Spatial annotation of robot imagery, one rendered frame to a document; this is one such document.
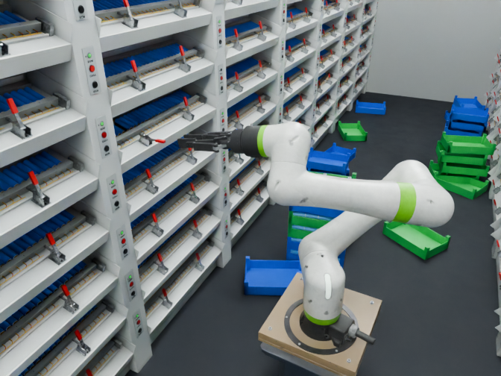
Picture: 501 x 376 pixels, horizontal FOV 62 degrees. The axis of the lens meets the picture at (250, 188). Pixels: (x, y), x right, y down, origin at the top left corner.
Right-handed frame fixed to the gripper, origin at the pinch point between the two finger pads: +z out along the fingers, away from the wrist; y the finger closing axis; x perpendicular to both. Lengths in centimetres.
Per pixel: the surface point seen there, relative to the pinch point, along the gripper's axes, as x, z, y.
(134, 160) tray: -3.6, 17.5, -8.6
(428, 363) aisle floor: -106, -70, 28
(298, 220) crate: -67, -6, 65
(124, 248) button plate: -30.7, 21.5, -20.5
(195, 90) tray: 6, 25, 45
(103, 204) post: -10.9, 18.6, -25.2
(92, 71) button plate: 27.5, 10.7, -20.9
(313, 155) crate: -80, 25, 181
